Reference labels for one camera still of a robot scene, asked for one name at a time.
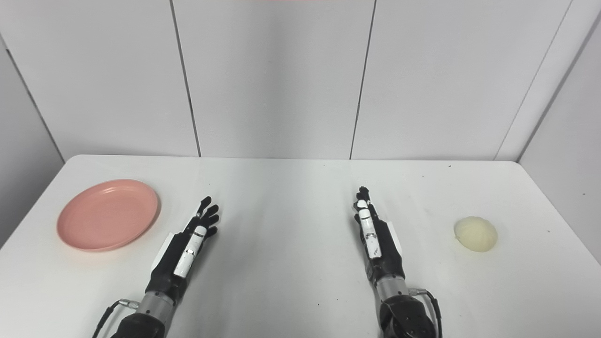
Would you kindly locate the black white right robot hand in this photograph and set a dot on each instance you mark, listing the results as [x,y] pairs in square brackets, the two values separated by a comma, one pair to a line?
[387,256]

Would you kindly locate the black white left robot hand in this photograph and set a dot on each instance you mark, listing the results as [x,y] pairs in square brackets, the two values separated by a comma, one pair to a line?
[164,270]

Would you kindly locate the pink plastic plate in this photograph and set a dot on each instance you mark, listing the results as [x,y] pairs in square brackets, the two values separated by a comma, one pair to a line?
[108,216]

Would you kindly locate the white steamed bun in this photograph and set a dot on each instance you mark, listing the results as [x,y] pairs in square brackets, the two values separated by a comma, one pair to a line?
[475,234]

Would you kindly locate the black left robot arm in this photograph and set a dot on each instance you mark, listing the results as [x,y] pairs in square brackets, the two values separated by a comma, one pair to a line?
[141,326]

